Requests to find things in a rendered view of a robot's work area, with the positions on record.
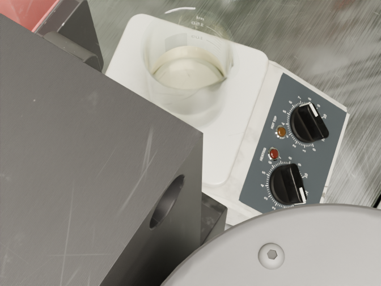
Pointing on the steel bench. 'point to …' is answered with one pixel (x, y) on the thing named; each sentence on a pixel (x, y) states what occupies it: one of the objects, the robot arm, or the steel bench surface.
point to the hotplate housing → (231, 190)
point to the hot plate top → (238, 118)
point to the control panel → (292, 147)
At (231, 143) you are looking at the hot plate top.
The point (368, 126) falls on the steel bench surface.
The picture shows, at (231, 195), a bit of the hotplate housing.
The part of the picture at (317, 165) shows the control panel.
